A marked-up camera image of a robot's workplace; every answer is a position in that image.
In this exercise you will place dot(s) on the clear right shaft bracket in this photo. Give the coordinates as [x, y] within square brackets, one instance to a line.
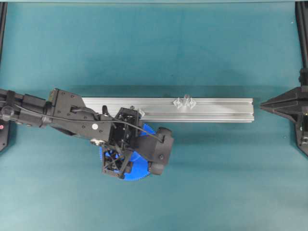
[178, 103]

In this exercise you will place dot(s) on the black left frame post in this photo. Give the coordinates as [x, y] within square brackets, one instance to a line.
[3, 14]

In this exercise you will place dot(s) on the clear left shaft bracket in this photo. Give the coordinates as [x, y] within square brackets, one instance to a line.
[141, 112]

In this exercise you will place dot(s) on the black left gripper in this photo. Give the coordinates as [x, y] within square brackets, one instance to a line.
[116, 162]

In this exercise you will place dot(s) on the clear shaft bracket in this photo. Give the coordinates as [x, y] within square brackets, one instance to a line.
[141, 112]
[178, 103]

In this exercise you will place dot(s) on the large blue plastic gear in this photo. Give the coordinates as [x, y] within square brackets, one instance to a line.
[139, 168]

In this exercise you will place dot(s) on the right steel shaft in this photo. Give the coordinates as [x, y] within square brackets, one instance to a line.
[186, 99]

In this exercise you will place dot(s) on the black frame post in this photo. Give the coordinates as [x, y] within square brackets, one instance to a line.
[3, 14]
[301, 13]

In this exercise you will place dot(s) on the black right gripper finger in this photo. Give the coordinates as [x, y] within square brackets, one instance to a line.
[292, 117]
[291, 96]

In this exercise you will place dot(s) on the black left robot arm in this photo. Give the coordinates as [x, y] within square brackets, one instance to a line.
[67, 113]

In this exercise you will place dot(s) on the silver aluminium extrusion rail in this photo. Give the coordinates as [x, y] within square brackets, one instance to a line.
[211, 110]

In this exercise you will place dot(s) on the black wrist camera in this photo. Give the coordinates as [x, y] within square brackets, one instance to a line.
[156, 150]

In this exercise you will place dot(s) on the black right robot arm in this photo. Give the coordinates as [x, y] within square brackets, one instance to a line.
[293, 105]

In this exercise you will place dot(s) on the black right frame post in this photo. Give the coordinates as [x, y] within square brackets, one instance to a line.
[301, 13]

